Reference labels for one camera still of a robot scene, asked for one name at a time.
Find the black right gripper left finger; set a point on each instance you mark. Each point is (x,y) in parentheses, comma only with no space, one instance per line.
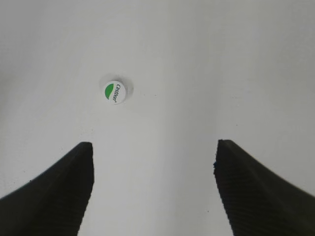
(54,203)

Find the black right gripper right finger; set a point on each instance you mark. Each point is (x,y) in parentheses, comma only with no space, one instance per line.
(257,201)

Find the white green bottle cap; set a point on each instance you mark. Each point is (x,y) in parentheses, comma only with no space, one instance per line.
(115,92)

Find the clear plastic water bottle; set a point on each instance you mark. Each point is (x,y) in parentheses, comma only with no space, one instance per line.
(125,80)

